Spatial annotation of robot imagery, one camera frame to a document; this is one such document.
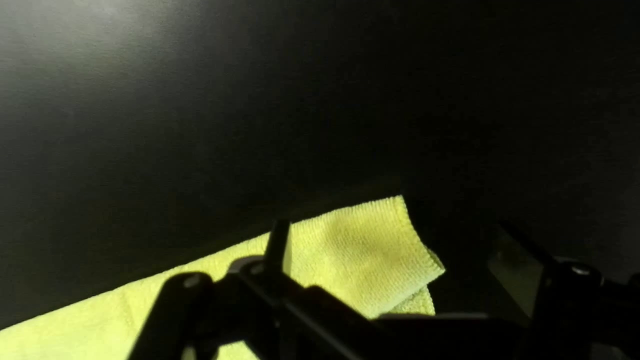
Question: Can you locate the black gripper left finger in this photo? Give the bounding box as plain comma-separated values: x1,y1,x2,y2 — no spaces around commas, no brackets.
127,216,376,360

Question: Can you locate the yellow cloth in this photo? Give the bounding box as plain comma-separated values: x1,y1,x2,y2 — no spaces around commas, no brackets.
0,195,445,360

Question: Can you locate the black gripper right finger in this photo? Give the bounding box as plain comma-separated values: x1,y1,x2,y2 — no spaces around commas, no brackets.
488,222,640,360

